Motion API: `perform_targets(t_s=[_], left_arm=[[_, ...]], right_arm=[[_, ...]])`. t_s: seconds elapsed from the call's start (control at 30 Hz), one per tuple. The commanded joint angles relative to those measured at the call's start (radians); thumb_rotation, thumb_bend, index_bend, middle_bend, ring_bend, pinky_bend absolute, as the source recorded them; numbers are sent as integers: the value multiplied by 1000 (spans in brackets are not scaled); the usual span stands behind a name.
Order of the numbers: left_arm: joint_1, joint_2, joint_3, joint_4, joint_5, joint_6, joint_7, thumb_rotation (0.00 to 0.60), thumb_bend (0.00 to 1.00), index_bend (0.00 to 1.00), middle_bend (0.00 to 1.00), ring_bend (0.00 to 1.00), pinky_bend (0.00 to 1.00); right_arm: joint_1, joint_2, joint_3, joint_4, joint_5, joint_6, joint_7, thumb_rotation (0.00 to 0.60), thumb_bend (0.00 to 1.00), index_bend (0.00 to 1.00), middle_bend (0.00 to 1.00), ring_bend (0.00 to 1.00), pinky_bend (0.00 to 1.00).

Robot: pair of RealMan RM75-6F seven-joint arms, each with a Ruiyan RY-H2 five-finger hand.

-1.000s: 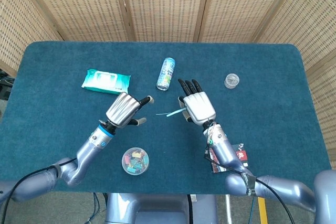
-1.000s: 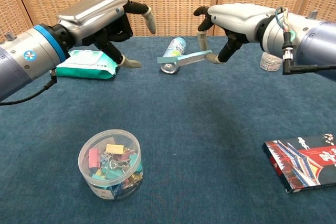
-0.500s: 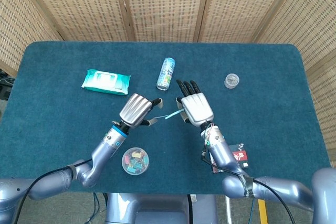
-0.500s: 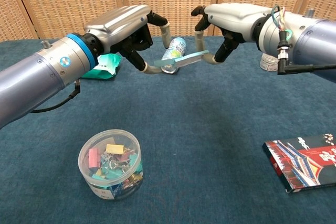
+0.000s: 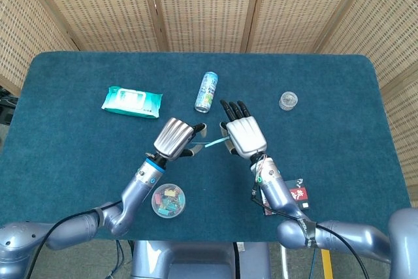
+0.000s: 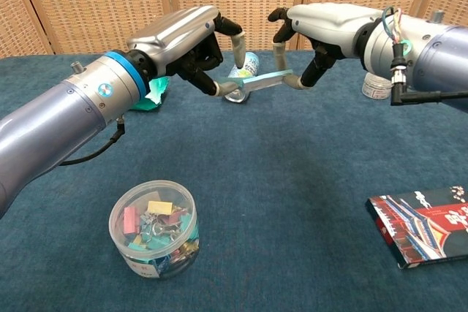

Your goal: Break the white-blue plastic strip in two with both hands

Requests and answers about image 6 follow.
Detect blue carpet table mat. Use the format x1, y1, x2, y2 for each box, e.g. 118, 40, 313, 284
0, 50, 468, 312

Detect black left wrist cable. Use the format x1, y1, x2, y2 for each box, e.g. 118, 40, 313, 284
58, 116, 127, 167

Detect coloured twisted wrist wires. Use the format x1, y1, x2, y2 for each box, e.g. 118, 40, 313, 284
381, 5, 413, 53

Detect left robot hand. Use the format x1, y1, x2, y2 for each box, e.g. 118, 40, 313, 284
126, 4, 249, 97

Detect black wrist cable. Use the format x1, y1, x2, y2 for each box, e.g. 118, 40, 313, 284
389, 43, 468, 107
58, 116, 127, 167

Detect green white wet wipes pack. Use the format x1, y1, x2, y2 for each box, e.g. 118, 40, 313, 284
129, 75, 171, 112

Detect clear tub of binder clips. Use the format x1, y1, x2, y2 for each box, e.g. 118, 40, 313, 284
108, 179, 200, 280

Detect red black printed flat box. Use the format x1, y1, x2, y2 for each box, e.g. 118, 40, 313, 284
366, 186, 468, 270

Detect white blue drink can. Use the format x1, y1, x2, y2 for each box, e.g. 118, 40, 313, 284
223, 51, 260, 104

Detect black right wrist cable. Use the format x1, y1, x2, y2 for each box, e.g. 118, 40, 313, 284
389, 43, 468, 107

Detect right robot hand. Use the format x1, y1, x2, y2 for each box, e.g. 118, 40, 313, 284
267, 2, 383, 91

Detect small clear plastic jar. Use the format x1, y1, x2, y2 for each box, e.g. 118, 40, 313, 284
361, 72, 394, 101

